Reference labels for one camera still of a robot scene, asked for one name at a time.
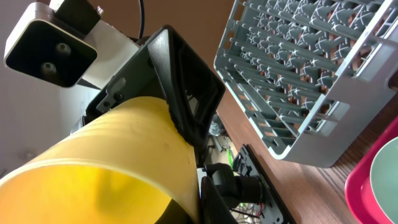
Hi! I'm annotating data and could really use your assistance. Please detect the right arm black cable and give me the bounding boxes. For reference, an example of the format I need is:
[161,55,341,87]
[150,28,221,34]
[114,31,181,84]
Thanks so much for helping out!
[136,0,146,40]

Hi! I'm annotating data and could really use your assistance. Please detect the yellow plastic cup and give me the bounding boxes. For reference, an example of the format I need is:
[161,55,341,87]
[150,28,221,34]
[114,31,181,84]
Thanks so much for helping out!
[1,96,200,223]

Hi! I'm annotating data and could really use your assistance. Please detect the grey plastic dishwasher rack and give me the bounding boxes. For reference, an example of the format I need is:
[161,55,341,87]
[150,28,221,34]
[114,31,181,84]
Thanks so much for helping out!
[214,0,397,168]

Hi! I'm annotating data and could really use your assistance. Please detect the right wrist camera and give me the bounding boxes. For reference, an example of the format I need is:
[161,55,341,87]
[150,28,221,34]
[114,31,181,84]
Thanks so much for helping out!
[4,0,139,89]

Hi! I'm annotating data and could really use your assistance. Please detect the green bowl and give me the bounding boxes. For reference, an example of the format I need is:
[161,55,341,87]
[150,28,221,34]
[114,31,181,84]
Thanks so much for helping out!
[370,138,397,223]

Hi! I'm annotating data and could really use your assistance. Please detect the red plastic tray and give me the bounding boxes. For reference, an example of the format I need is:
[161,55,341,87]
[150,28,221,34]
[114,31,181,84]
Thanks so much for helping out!
[345,118,397,224]

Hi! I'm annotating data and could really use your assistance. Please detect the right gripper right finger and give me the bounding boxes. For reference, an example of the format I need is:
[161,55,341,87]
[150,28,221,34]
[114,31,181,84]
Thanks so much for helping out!
[155,175,239,224]

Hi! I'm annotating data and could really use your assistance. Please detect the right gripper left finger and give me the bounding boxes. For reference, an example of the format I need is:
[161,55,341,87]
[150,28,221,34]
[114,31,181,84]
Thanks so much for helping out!
[147,25,226,146]

